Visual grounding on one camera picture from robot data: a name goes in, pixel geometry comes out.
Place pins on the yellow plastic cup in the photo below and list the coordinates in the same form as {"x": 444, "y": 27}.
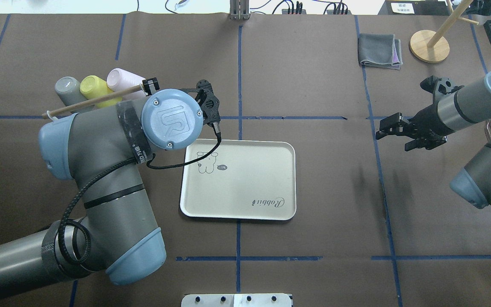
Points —
{"x": 93, "y": 87}

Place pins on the black box with label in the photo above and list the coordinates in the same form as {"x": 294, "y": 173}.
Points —
{"x": 414, "y": 7}

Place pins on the white cup drying rack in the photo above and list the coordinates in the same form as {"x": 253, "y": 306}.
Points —
{"x": 134, "y": 89}

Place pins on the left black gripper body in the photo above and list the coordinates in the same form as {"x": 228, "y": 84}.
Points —
{"x": 151, "y": 85}

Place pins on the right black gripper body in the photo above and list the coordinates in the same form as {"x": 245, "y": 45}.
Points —
{"x": 427, "y": 118}

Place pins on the cream rectangular tray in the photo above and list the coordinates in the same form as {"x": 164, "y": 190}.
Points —
{"x": 240, "y": 179}

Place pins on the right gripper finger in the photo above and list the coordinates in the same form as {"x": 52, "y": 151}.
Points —
{"x": 415, "y": 144}
{"x": 395, "y": 124}

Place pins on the wooden mug tree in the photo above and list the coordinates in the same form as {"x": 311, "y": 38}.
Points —
{"x": 431, "y": 46}

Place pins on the aluminium frame post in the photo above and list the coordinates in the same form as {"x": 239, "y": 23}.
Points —
{"x": 239, "y": 10}

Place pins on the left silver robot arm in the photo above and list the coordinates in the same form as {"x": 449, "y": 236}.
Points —
{"x": 109, "y": 225}

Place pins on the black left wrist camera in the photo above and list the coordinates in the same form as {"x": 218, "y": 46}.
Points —
{"x": 208, "y": 103}

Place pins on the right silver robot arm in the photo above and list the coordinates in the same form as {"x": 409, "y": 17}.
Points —
{"x": 453, "y": 108}

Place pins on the pink plastic cup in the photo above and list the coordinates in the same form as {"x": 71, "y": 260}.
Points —
{"x": 119, "y": 79}

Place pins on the folded grey cloth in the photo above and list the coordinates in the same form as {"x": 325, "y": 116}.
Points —
{"x": 379, "y": 50}

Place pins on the grey plastic cup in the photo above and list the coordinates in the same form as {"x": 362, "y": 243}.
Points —
{"x": 68, "y": 89}

